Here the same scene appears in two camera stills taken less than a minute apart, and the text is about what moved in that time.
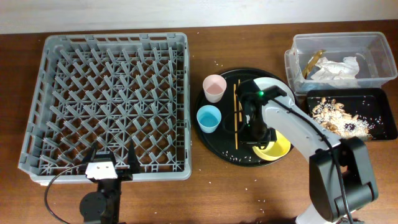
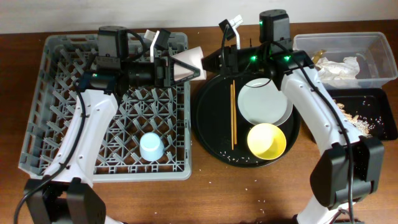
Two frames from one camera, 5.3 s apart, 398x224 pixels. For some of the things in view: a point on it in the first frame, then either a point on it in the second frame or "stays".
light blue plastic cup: (209, 117) to (151, 147)
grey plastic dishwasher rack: (107, 89) stays
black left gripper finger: (89, 157) to (186, 65)
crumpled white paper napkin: (347, 70) stays
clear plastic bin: (329, 60) stays
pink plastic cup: (214, 86) to (192, 57)
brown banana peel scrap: (313, 63) stays
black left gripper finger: (133, 160) to (196, 74)
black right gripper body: (255, 131) to (247, 58)
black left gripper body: (122, 175) to (145, 73)
